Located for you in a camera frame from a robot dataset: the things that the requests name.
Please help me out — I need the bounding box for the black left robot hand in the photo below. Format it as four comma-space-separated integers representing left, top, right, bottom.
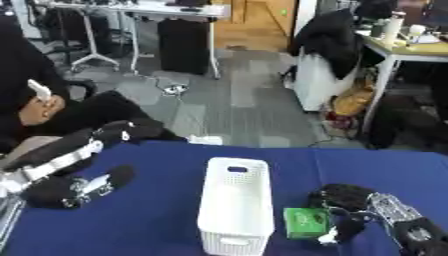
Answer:
1, 119, 140, 210

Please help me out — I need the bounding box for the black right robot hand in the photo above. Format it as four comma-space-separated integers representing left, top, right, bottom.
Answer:
306, 183, 377, 246

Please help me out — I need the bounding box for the small green box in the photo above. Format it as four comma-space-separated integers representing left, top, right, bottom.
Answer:
281, 206, 335, 240

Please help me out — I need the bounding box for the person's hand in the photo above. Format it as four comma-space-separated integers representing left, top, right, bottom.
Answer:
15, 94, 69, 127

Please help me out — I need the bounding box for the black bag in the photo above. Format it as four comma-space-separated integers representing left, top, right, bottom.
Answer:
365, 94, 448, 151

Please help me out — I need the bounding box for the yellow bag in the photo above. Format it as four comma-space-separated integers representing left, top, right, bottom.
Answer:
330, 79, 377, 118

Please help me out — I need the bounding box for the white perforated plastic basket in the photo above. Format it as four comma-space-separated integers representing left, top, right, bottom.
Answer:
196, 156, 277, 256

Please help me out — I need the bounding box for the white handheld controller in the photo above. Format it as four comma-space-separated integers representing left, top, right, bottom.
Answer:
26, 78, 55, 102

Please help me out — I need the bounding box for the person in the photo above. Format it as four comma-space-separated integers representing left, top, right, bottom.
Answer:
0, 14, 189, 158

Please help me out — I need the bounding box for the white shoe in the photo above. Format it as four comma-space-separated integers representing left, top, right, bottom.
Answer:
185, 134, 226, 147

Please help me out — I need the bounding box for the white power strip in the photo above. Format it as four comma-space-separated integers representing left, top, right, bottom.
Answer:
161, 84, 191, 97

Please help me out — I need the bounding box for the black jacket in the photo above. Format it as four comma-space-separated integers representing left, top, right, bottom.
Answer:
288, 8, 387, 81

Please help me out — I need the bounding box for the wood top desk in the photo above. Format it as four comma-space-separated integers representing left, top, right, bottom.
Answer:
353, 28, 448, 134

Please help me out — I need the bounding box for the white bottle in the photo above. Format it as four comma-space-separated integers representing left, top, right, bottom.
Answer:
379, 11, 406, 48

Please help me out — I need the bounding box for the black cabinet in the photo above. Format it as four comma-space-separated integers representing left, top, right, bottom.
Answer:
155, 17, 212, 76

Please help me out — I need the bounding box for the white desk with metal legs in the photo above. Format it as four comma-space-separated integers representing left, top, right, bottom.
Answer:
33, 0, 233, 80

